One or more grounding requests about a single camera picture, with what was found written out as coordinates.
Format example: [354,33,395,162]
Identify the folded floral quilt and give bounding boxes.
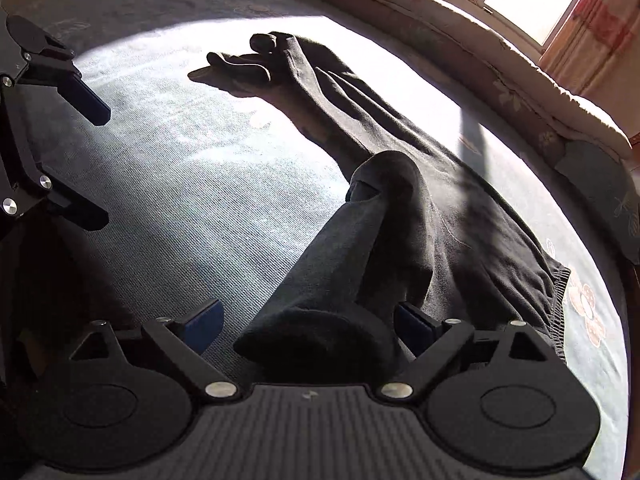
[222,0,633,161]

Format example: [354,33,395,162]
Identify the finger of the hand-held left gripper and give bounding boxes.
[0,15,112,126]
[0,85,110,232]

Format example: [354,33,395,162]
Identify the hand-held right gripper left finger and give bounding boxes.
[70,299,242,402]

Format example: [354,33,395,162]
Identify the pink striped curtain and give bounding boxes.
[540,0,640,106]

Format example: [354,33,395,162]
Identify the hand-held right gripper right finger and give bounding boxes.
[377,302,558,402]

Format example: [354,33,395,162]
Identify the teal printed pillow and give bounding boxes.
[562,139,640,261]

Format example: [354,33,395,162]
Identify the dark grey pants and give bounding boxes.
[187,31,572,386]

